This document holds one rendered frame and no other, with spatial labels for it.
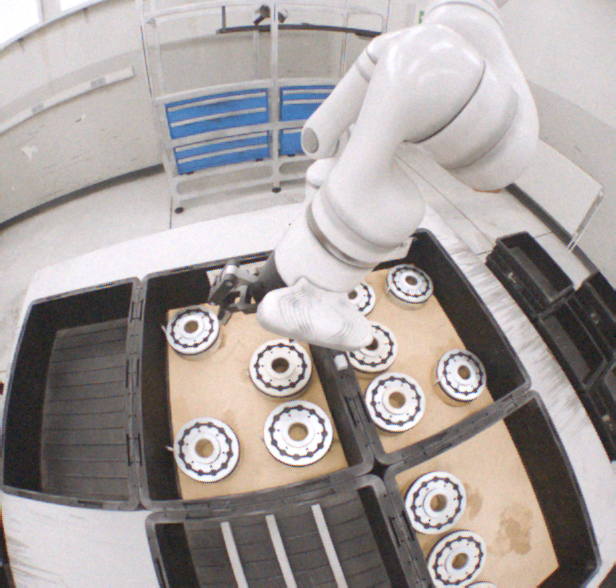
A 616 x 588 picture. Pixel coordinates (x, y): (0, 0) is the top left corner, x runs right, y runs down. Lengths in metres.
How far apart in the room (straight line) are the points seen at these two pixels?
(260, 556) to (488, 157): 0.51
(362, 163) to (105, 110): 3.01
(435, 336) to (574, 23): 3.39
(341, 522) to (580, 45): 3.62
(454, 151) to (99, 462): 0.61
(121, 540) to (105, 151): 3.07
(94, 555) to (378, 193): 0.79
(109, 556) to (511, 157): 0.82
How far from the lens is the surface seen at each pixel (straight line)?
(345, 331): 0.21
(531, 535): 0.64
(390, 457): 0.39
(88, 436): 0.60
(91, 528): 0.76
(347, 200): 0.17
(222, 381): 0.51
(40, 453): 0.68
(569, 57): 3.52
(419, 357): 0.56
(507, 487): 0.59
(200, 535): 0.50
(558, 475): 0.58
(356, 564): 0.49
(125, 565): 0.73
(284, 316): 0.19
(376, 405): 0.47
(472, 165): 0.17
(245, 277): 0.27
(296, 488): 0.37
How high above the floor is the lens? 1.30
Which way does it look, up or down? 49 degrees down
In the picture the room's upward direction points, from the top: 3 degrees clockwise
